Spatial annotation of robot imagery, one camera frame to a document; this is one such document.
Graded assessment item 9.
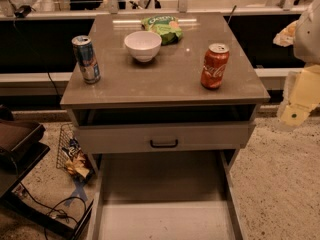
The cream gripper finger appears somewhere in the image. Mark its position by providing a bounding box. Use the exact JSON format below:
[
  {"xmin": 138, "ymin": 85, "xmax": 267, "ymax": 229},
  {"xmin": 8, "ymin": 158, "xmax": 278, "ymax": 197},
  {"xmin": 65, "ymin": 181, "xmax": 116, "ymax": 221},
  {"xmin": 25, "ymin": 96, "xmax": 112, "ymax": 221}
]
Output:
[
  {"xmin": 279, "ymin": 101, "xmax": 317, "ymax": 127},
  {"xmin": 273, "ymin": 21, "xmax": 297, "ymax": 47}
]

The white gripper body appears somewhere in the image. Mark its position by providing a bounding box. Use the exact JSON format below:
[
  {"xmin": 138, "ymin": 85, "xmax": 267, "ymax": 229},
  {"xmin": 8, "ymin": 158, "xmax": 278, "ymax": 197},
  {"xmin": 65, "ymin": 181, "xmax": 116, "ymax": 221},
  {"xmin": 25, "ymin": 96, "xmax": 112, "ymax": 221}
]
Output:
[{"xmin": 289, "ymin": 65, "xmax": 320, "ymax": 105}]

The orange coke can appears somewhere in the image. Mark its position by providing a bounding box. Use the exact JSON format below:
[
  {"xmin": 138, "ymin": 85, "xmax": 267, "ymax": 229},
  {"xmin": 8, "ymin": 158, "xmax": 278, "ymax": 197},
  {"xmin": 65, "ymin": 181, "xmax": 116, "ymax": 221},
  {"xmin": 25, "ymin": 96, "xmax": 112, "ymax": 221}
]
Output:
[{"xmin": 201, "ymin": 43, "xmax": 229, "ymax": 89}]

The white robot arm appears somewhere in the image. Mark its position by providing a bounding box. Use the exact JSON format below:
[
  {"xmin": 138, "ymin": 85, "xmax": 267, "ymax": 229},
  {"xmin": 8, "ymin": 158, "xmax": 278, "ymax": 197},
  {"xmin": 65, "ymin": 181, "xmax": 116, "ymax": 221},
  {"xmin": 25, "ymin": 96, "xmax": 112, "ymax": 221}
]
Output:
[{"xmin": 273, "ymin": 0, "xmax": 320, "ymax": 127}]

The green rice chip bag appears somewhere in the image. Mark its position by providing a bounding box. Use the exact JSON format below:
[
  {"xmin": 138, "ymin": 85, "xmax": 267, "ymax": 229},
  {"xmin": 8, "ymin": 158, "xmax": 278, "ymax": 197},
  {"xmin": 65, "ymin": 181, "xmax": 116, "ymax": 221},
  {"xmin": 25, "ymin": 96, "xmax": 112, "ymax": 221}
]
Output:
[{"xmin": 141, "ymin": 15, "xmax": 183, "ymax": 46}]

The blue silver energy drink can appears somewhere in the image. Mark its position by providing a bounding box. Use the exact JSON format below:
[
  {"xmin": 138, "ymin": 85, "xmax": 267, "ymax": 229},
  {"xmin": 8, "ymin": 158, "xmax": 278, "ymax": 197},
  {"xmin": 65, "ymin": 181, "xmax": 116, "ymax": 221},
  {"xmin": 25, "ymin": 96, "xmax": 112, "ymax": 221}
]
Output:
[{"xmin": 72, "ymin": 35, "xmax": 100, "ymax": 84}]

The grey cabinet with drawers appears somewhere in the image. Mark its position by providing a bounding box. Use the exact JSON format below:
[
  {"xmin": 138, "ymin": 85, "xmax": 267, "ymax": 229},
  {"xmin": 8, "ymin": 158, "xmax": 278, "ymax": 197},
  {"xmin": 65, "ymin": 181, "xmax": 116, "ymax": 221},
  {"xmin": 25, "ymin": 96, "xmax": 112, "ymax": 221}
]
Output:
[{"xmin": 61, "ymin": 13, "xmax": 268, "ymax": 240}]

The white bowl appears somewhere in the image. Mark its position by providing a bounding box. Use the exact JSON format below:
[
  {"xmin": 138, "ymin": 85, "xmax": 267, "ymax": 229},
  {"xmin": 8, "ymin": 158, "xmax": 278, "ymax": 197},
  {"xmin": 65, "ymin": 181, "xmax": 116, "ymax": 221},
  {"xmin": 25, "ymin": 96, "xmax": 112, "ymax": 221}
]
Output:
[{"xmin": 124, "ymin": 31, "xmax": 162, "ymax": 62}]

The black drawer handle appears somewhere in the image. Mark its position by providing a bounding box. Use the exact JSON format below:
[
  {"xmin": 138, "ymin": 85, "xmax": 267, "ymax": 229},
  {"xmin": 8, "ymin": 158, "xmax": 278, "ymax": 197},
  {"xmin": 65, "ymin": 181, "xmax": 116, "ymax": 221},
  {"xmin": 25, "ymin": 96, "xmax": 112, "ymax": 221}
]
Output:
[{"xmin": 149, "ymin": 139, "xmax": 179, "ymax": 149}]

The wire basket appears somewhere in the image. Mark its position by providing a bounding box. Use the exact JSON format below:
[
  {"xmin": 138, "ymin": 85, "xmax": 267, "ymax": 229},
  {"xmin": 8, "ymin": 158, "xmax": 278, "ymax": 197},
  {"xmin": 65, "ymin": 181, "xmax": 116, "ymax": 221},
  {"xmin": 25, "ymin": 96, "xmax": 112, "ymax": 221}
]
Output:
[{"xmin": 56, "ymin": 123, "xmax": 73, "ymax": 171}]

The black floor cable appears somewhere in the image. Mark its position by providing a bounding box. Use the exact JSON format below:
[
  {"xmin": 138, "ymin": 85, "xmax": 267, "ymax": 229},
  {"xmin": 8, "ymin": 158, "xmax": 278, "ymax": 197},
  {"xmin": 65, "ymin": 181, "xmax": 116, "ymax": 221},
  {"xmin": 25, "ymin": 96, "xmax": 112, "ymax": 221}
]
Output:
[{"xmin": 19, "ymin": 180, "xmax": 88, "ymax": 240}]

